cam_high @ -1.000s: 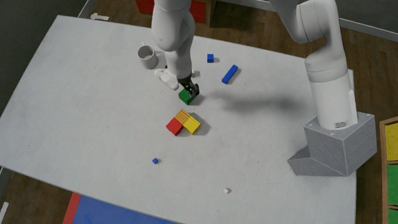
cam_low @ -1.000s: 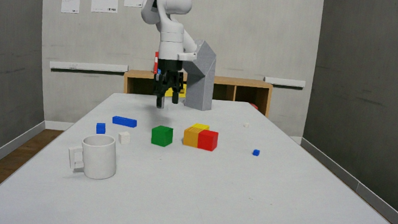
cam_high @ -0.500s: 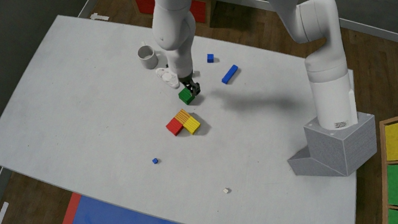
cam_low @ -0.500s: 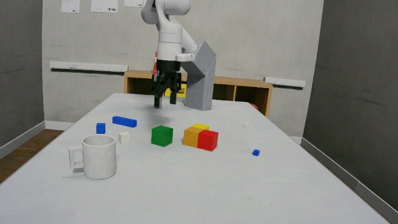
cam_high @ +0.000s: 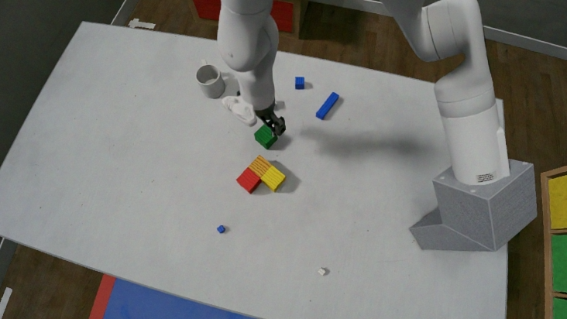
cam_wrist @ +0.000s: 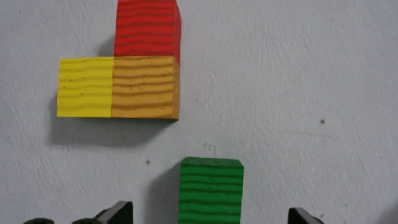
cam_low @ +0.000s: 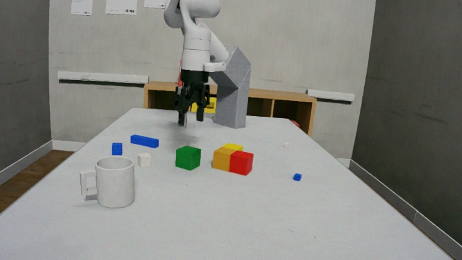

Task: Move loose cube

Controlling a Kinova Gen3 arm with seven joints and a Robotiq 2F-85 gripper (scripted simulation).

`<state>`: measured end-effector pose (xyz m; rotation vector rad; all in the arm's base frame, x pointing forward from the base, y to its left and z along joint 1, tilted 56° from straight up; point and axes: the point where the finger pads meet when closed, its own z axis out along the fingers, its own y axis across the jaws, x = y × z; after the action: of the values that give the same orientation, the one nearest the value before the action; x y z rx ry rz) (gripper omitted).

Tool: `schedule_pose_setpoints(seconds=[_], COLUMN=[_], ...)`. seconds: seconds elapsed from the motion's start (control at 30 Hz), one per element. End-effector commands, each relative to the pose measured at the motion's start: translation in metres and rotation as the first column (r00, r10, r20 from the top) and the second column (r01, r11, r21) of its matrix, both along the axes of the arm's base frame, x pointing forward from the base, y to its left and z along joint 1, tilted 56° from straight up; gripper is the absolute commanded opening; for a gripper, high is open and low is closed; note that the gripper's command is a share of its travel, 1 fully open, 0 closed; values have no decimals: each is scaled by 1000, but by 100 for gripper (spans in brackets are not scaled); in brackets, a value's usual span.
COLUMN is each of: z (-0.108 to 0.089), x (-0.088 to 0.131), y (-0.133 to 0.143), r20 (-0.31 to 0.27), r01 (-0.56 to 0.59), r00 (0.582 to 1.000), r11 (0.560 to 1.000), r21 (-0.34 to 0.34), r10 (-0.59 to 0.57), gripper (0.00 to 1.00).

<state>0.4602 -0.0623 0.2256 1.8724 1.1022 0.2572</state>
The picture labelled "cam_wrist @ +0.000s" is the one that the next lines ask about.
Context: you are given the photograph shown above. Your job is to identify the dark green cube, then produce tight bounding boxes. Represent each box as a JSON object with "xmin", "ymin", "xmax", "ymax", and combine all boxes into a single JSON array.
[{"xmin": 178, "ymin": 156, "xmax": 244, "ymax": 224}]

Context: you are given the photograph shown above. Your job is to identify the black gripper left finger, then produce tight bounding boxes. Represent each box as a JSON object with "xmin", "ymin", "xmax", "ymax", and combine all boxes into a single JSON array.
[{"xmin": 23, "ymin": 201, "xmax": 133, "ymax": 224}]

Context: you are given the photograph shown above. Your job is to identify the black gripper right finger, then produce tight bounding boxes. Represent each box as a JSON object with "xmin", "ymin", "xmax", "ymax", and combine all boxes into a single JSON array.
[{"xmin": 287, "ymin": 208, "xmax": 325, "ymax": 224}]

